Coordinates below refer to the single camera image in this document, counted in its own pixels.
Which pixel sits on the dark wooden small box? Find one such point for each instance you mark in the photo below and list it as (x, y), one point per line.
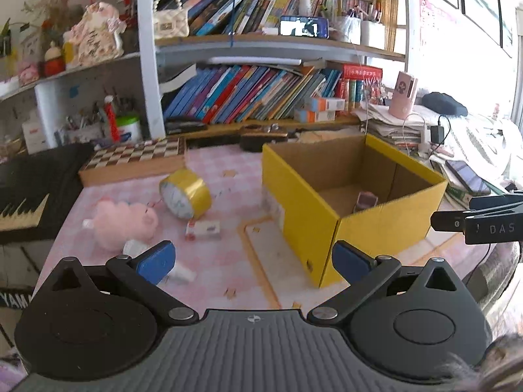
(253, 137)

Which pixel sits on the white staples box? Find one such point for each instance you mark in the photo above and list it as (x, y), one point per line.
(200, 229)

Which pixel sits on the yellow tape roll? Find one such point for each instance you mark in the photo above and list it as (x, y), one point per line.
(185, 194)

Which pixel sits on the pink checkered tablecloth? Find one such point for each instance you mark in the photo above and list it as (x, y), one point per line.
(225, 275)

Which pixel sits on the black Yamaha keyboard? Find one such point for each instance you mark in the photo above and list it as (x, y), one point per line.
(38, 191)

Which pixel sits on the green lid white jar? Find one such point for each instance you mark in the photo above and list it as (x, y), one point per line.
(129, 129)

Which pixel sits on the wooden chess board box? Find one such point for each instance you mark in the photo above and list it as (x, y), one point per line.
(127, 162)

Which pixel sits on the black power adapter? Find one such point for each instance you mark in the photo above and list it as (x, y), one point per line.
(437, 134)

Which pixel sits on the white bookshelf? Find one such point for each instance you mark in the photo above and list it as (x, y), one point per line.
(232, 70)

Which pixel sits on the pink plush pig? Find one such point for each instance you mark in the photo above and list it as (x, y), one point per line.
(115, 223)

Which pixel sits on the yellow cardboard box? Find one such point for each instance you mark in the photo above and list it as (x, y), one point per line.
(356, 189)

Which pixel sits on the white quilted handbag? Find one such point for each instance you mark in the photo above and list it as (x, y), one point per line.
(171, 23)

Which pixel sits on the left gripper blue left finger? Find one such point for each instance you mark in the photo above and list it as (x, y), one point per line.
(140, 276)

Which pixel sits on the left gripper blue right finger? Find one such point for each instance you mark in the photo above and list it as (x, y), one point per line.
(367, 277)

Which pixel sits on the smartphone on books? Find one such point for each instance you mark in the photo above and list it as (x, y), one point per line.
(474, 184)

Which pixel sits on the white spray bottle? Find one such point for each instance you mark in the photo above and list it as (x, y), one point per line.
(157, 263)

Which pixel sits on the red tassel ornament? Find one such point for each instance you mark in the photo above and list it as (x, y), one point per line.
(112, 120)

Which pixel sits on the smartphone on shelf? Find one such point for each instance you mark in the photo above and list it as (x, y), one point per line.
(304, 26)

